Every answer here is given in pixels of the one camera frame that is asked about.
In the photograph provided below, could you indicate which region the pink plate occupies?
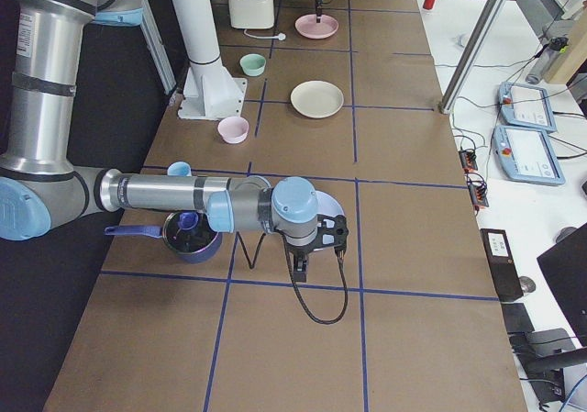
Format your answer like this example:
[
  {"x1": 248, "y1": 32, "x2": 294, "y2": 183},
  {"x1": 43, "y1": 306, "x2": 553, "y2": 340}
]
[{"x1": 294, "y1": 14, "x2": 339, "y2": 39}]

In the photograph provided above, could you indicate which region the blue plate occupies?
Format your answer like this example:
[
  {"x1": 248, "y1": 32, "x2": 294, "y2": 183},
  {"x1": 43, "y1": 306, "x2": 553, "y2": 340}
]
[{"x1": 316, "y1": 190, "x2": 348, "y2": 255}]

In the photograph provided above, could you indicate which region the green bowl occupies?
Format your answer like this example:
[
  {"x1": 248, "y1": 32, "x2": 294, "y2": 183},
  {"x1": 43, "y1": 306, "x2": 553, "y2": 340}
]
[{"x1": 239, "y1": 53, "x2": 266, "y2": 77}]

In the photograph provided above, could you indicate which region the cream plate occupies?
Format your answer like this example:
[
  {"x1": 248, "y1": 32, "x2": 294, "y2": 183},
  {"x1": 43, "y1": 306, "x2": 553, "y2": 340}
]
[{"x1": 290, "y1": 81, "x2": 344, "y2": 119}]

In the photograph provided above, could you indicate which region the pink bowl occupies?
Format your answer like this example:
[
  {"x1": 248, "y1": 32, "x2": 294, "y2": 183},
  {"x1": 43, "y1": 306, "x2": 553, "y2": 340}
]
[{"x1": 217, "y1": 117, "x2": 249, "y2": 144}]

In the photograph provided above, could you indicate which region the dark blue saucepan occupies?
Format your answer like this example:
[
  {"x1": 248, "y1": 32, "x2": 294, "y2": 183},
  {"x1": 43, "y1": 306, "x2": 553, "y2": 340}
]
[{"x1": 104, "y1": 211, "x2": 223, "y2": 263}]

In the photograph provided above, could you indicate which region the light blue cup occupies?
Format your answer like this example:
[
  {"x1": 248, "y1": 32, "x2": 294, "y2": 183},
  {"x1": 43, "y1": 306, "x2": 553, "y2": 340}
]
[{"x1": 166, "y1": 161, "x2": 192, "y2": 177}]

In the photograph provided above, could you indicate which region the black box with label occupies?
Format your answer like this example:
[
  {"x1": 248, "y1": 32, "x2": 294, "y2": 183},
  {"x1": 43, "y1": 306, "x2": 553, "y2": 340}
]
[{"x1": 480, "y1": 228, "x2": 523, "y2": 303}]

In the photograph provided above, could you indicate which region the near teach pendant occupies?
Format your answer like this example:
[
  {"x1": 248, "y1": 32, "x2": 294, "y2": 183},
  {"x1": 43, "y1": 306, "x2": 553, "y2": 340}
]
[{"x1": 493, "y1": 125, "x2": 566, "y2": 186}]

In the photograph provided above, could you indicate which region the teach pendant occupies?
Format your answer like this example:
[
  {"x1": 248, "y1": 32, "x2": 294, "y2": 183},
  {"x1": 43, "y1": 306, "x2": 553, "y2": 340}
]
[
  {"x1": 493, "y1": 125, "x2": 566, "y2": 186},
  {"x1": 497, "y1": 82, "x2": 557, "y2": 133}
]

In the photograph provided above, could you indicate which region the far teach pendant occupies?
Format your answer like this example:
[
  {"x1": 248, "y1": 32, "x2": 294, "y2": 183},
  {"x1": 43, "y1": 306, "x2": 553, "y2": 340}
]
[{"x1": 497, "y1": 82, "x2": 557, "y2": 133}]

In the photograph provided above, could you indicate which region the black monitor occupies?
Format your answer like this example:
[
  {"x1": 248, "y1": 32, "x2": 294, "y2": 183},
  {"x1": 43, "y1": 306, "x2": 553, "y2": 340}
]
[{"x1": 537, "y1": 229, "x2": 586, "y2": 345}]

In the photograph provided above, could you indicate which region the water bottle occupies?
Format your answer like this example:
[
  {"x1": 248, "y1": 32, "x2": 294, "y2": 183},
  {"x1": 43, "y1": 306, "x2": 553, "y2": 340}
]
[{"x1": 526, "y1": 36, "x2": 569, "y2": 84}]

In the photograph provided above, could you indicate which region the white power cord with plug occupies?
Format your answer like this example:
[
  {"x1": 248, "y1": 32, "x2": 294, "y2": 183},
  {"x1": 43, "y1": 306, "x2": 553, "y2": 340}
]
[{"x1": 242, "y1": 28, "x2": 287, "y2": 42}]

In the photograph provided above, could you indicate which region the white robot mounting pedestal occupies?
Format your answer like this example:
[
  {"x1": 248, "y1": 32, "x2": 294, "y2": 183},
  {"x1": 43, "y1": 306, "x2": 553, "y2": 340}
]
[{"x1": 172, "y1": 0, "x2": 247, "y2": 120}]

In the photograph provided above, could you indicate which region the aluminium frame post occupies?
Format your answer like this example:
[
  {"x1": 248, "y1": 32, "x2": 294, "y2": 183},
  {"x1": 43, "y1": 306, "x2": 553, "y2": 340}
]
[{"x1": 438, "y1": 0, "x2": 507, "y2": 115}]

